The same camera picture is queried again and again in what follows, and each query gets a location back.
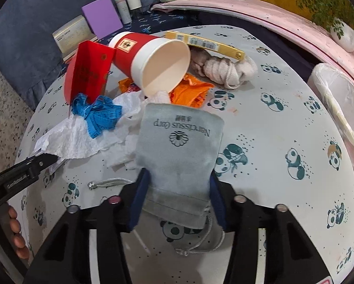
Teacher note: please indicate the white printed box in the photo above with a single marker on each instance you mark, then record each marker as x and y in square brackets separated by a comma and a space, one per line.
[73, 32]

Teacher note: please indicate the blue-grey blanket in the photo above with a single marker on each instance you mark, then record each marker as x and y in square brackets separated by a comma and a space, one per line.
[32, 35]

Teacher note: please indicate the red paper cup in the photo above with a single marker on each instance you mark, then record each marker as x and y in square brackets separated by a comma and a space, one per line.
[129, 53]

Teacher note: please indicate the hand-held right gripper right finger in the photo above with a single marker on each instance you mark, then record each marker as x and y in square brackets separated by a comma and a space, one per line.
[218, 201]

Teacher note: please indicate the pink table cover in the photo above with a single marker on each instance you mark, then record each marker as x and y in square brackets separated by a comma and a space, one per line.
[283, 14]

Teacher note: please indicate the orange plastic wrapper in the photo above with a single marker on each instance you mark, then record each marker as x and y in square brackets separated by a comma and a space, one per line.
[188, 94]

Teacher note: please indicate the red paper envelope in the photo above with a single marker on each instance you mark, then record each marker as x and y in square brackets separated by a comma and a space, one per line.
[88, 68]

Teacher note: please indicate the blue measuring tape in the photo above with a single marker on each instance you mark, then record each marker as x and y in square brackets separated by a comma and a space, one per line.
[100, 115]

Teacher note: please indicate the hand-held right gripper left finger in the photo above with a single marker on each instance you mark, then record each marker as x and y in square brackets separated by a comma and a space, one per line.
[137, 201]

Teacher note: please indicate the potted green plant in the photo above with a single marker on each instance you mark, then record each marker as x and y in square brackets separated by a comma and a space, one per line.
[344, 35]

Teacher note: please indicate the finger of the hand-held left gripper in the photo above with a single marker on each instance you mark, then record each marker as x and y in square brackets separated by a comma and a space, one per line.
[42, 162]

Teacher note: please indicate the purple box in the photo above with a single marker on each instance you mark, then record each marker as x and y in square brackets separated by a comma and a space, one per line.
[103, 17]

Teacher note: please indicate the white plastic bin bag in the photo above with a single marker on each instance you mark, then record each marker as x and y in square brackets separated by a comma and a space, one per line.
[330, 88]

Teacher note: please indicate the white-lidded glass jar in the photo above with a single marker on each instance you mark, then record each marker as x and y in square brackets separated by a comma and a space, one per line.
[133, 1]

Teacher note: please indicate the dark blue patterned cloth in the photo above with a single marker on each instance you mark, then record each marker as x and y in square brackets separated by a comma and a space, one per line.
[165, 20]

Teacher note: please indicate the white tissue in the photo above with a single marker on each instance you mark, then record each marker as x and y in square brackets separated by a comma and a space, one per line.
[67, 142]

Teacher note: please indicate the dark purple cloth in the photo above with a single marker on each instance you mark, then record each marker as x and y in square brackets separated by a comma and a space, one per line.
[283, 47]

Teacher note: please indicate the gold cigarette box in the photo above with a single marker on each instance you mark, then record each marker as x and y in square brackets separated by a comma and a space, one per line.
[212, 46]

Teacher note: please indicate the person's left hand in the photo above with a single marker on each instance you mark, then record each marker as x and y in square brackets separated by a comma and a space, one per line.
[14, 222]

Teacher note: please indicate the tall white bottle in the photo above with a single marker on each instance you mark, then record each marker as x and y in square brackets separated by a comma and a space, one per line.
[123, 10]

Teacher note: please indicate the grey-brown cloth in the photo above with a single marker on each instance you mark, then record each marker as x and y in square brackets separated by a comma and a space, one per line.
[199, 60]

